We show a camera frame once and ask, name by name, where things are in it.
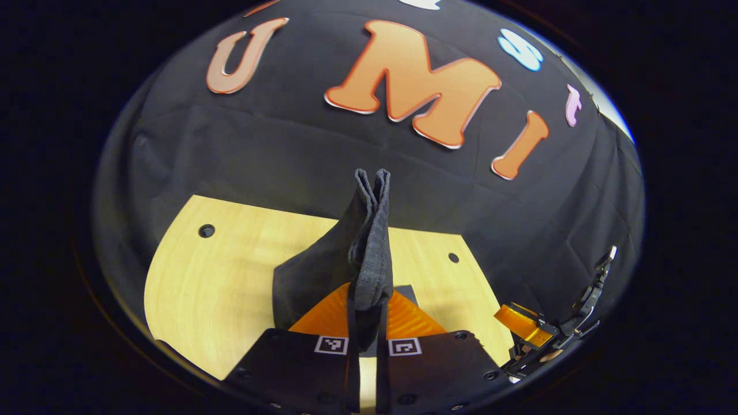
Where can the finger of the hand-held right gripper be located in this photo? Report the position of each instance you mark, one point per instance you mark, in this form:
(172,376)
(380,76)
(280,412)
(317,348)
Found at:
(522,325)

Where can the black backdrop cloth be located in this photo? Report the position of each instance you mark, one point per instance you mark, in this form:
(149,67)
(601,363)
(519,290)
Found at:
(288,150)

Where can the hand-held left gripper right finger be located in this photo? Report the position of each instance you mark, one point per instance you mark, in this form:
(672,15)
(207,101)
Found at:
(438,369)

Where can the dark grey jeans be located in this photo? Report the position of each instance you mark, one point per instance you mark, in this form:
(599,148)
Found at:
(369,253)

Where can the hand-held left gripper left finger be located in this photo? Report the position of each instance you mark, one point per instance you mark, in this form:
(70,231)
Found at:
(294,369)

